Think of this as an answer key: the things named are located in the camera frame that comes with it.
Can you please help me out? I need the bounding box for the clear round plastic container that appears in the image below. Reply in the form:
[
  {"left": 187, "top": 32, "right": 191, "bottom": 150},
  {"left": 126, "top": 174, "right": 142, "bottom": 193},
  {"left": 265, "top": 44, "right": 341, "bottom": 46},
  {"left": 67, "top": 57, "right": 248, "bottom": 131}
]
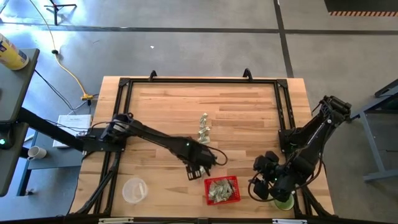
[{"left": 121, "top": 177, "right": 149, "bottom": 205}]

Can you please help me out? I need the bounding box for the red plastic slotted basket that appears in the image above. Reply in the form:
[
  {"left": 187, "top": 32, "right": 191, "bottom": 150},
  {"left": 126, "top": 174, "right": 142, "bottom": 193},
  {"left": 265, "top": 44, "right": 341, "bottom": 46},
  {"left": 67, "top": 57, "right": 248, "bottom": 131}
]
[{"left": 203, "top": 175, "right": 242, "bottom": 207}]

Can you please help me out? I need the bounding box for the blue grey low cart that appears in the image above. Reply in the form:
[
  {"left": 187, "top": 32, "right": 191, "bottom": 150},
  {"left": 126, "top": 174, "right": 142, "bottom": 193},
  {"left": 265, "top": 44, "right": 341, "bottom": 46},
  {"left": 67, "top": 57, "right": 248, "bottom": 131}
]
[{"left": 17, "top": 130, "right": 85, "bottom": 197}]

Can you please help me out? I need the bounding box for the black tripod stand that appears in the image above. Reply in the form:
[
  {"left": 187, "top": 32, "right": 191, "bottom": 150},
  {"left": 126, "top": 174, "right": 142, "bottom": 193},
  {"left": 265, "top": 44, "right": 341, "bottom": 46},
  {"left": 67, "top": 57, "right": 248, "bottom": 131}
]
[{"left": 43, "top": 0, "right": 78, "bottom": 26}]

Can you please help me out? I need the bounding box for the white mug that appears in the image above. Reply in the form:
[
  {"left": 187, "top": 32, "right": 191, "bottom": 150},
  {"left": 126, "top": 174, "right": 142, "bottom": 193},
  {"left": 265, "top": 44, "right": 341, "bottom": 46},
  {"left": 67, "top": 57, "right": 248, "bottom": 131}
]
[{"left": 27, "top": 145, "right": 48, "bottom": 161}]

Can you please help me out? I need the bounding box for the black mat hazard stripe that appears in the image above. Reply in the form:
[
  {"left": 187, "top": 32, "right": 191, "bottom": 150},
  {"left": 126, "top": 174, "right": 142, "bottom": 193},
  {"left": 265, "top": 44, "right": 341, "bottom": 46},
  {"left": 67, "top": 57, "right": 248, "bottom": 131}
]
[{"left": 323, "top": 0, "right": 398, "bottom": 17}]

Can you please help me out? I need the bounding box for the yellow wipes canister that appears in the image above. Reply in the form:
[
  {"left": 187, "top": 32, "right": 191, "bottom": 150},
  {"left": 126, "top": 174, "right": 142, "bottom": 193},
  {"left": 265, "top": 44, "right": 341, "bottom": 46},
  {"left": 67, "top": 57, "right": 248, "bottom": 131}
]
[{"left": 0, "top": 32, "right": 30, "bottom": 71}]

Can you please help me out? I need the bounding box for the silver bracket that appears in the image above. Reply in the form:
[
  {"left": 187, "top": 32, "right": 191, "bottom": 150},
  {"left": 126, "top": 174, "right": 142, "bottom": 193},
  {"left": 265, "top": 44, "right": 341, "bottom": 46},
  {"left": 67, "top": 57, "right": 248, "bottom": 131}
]
[
  {"left": 272, "top": 218, "right": 308, "bottom": 224},
  {"left": 98, "top": 217, "right": 135, "bottom": 224}
]

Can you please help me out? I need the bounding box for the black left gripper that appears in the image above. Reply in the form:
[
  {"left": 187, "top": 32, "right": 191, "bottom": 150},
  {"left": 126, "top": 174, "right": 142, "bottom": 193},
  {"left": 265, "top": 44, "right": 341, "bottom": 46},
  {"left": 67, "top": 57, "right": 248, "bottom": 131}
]
[{"left": 175, "top": 139, "right": 218, "bottom": 182}]

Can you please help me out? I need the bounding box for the thin black floor cable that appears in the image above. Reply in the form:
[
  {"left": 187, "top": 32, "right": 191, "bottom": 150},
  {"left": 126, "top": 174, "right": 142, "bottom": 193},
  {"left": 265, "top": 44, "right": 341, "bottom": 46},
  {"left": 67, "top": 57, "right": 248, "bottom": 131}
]
[{"left": 33, "top": 69, "right": 76, "bottom": 113}]

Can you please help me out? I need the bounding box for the black device green light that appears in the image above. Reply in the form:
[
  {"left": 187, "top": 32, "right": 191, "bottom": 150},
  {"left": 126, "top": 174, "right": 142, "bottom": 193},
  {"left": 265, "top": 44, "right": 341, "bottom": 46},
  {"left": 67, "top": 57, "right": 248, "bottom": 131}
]
[{"left": 0, "top": 122, "right": 21, "bottom": 151}]

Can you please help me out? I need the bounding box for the black desk leg bar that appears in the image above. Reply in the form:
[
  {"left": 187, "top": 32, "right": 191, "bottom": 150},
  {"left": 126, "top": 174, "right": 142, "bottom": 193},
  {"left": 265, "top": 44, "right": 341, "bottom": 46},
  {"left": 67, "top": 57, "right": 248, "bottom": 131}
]
[{"left": 17, "top": 107, "right": 86, "bottom": 153}]

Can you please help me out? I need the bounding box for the yellow extension cable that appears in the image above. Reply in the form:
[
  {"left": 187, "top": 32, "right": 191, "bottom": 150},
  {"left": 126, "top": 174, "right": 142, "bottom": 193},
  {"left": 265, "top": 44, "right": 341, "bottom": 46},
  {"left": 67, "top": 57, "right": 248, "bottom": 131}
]
[{"left": 29, "top": 0, "right": 95, "bottom": 101}]

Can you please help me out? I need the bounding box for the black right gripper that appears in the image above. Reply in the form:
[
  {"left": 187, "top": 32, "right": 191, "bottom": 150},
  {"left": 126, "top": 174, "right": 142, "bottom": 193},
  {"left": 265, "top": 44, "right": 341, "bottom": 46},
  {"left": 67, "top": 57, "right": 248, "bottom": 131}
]
[{"left": 254, "top": 169, "right": 289, "bottom": 203}]

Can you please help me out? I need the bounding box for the green mug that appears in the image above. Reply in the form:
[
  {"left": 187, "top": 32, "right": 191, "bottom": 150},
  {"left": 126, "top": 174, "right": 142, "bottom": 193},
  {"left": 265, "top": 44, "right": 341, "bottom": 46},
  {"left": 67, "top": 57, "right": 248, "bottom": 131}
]
[{"left": 273, "top": 192, "right": 295, "bottom": 212}]

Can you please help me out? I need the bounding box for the dark grey desk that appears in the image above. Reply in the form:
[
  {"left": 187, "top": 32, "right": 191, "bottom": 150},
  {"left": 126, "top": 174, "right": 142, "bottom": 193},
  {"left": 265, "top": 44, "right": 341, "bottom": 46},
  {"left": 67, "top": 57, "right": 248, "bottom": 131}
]
[{"left": 0, "top": 48, "right": 40, "bottom": 197}]

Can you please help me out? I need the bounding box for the blue grey metal table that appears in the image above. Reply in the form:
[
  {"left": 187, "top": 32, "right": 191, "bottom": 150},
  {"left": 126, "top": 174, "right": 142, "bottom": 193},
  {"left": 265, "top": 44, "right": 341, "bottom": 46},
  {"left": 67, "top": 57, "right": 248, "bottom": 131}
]
[{"left": 353, "top": 79, "right": 398, "bottom": 184}]

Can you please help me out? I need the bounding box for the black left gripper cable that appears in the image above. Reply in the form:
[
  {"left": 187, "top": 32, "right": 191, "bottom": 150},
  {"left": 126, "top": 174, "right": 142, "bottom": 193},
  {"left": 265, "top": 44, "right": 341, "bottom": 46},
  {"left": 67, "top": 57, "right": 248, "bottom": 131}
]
[{"left": 203, "top": 145, "right": 229, "bottom": 167}]

